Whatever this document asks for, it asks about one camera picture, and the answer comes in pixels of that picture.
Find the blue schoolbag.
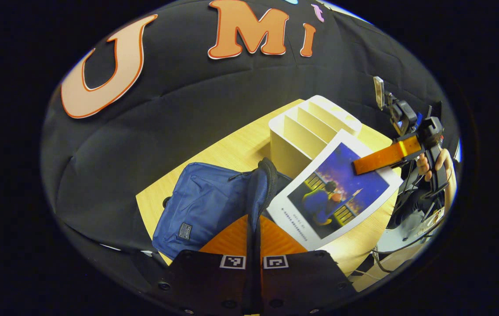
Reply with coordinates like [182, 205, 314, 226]
[152, 157, 294, 260]

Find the white bookshelf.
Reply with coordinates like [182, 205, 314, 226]
[268, 95, 363, 180]

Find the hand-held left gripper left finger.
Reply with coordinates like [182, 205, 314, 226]
[150, 214, 257, 316]

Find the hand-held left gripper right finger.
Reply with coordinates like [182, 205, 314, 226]
[256, 215, 358, 316]

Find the blue picture cover book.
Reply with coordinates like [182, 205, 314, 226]
[266, 129, 404, 252]

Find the black cable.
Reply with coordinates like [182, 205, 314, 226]
[372, 219, 445, 273]

